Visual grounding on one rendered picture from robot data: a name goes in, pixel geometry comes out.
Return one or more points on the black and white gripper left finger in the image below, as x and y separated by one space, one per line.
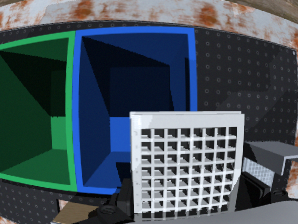
120 211

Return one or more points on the blue open bin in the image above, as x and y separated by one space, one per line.
118 70

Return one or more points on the green bin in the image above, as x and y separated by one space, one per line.
36 134

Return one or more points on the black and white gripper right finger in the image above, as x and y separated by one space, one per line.
254 193

